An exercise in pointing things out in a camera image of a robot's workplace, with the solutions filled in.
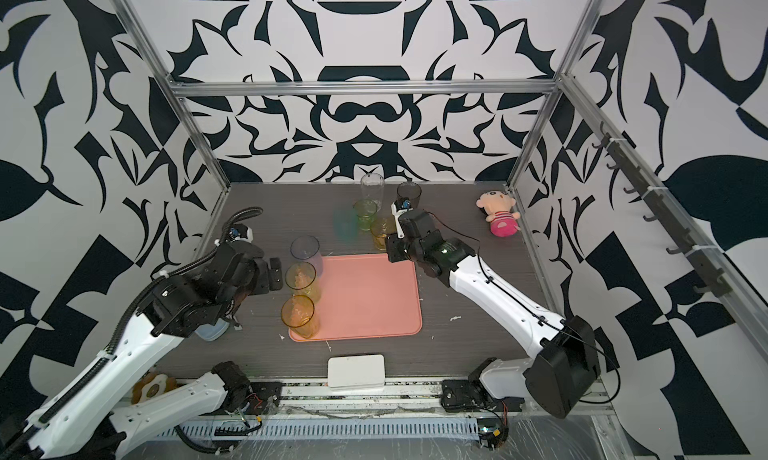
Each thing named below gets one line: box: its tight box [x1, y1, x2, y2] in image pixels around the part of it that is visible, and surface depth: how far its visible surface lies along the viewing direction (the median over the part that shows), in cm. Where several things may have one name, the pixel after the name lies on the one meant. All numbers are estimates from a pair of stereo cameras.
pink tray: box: [288, 253, 423, 343], surface depth 95 cm
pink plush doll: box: [475, 190, 521, 238], surface depth 107 cm
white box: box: [327, 354, 385, 389], surface depth 76 cm
